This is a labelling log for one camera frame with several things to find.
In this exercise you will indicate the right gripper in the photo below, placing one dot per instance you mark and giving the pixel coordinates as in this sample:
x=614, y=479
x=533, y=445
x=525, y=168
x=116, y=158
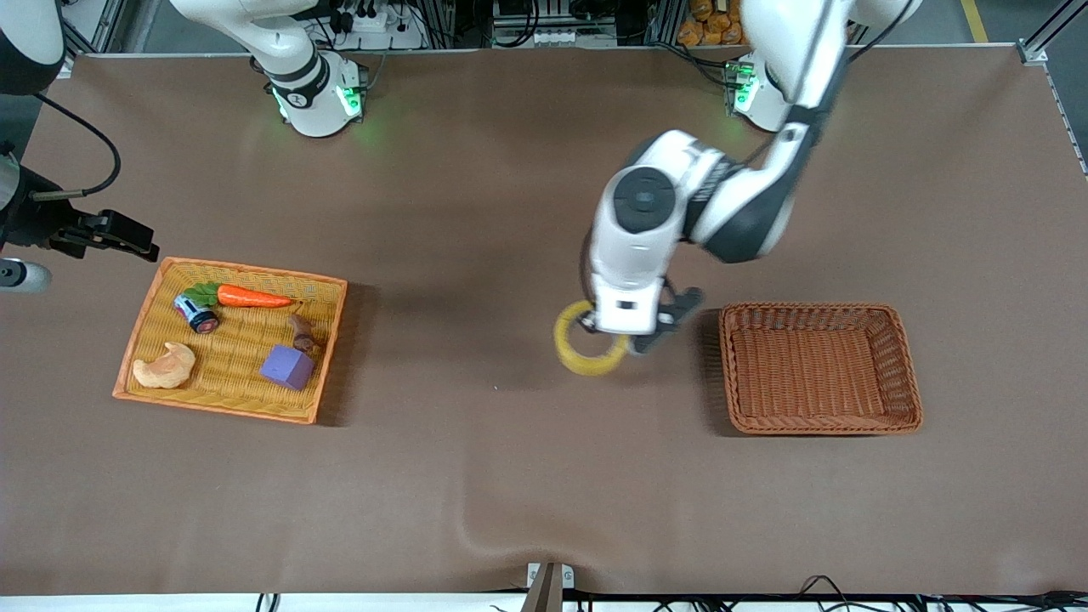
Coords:
x=53, y=224

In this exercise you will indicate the small blue battery can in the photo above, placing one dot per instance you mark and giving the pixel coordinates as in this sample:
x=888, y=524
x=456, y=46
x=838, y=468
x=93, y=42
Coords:
x=197, y=314

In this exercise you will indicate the brown table cover sheet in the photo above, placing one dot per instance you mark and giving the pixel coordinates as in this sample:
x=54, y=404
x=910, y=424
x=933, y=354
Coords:
x=476, y=212

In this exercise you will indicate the orange woven tray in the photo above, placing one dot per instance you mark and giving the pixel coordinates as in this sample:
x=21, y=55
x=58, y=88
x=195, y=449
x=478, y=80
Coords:
x=229, y=399

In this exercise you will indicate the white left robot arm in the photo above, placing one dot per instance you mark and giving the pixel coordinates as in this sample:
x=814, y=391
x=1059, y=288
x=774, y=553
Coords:
x=748, y=204

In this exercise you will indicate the pile of orange snack bags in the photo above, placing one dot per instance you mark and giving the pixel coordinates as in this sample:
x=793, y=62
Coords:
x=710, y=25

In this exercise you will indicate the toy croissant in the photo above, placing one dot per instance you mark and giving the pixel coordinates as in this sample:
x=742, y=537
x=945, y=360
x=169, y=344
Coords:
x=166, y=370

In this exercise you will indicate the brown wicker basket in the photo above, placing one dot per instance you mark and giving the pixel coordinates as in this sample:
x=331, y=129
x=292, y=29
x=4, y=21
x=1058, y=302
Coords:
x=816, y=374

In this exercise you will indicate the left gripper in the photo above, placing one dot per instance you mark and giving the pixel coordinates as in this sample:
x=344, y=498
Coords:
x=583, y=322

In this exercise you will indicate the small brown figurine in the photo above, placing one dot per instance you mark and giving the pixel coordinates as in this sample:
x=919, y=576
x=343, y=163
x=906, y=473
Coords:
x=303, y=333

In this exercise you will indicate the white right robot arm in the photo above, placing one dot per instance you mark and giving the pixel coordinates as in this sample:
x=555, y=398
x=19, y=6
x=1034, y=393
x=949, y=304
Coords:
x=297, y=68

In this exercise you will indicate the yellow tape roll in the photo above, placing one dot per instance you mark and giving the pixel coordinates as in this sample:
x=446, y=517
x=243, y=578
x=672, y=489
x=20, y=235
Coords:
x=582, y=364

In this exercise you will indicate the purple foam cube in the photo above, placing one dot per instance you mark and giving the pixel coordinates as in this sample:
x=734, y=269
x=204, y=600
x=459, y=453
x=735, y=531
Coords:
x=287, y=367

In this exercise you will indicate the aluminium frame profile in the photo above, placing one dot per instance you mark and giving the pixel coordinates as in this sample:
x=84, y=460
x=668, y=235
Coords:
x=93, y=25
x=1050, y=34

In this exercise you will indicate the white power strip with plugs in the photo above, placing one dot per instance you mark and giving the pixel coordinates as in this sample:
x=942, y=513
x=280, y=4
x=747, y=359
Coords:
x=374, y=25

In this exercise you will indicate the grey power strip unit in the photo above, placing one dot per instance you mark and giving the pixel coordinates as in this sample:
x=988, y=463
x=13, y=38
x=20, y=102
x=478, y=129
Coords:
x=557, y=36

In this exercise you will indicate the orange toy carrot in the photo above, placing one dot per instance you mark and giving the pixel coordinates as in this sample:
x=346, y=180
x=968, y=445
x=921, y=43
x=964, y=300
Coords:
x=251, y=297

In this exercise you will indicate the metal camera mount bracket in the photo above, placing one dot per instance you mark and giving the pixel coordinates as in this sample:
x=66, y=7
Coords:
x=548, y=586

